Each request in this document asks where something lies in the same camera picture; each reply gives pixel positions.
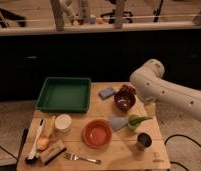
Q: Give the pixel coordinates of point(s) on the dark metal cup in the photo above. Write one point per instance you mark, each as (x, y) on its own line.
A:
(143, 141)

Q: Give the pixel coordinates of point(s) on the wooden railing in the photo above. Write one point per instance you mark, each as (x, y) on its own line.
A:
(29, 17)

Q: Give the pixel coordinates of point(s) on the orange bowl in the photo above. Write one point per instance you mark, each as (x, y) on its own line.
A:
(96, 133)

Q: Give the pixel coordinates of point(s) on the wooden block brush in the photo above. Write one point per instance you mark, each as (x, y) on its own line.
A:
(52, 151)

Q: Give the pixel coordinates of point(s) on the dark red bowl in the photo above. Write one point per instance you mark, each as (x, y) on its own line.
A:
(124, 100)

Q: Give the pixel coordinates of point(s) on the orange fruit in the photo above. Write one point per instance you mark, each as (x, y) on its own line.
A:
(42, 143)

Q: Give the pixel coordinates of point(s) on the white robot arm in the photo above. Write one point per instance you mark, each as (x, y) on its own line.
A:
(150, 86)

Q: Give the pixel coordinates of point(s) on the green toy vegetable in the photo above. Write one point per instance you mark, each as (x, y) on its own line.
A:
(134, 121)

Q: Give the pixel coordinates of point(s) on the green plastic tray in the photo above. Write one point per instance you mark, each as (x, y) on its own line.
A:
(64, 95)

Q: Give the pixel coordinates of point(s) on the yellow banana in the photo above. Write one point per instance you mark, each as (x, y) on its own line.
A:
(49, 126)

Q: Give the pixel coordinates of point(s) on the silver fork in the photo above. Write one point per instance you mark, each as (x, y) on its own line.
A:
(74, 157)

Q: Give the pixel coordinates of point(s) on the blue sponge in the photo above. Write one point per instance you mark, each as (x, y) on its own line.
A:
(106, 93)

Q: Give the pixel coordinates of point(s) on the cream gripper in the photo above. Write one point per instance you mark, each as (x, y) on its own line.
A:
(150, 109)

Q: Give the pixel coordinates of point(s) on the dark red snack pile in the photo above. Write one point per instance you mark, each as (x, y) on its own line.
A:
(128, 88)

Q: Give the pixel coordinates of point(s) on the white cup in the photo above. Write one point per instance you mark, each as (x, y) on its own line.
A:
(63, 122)

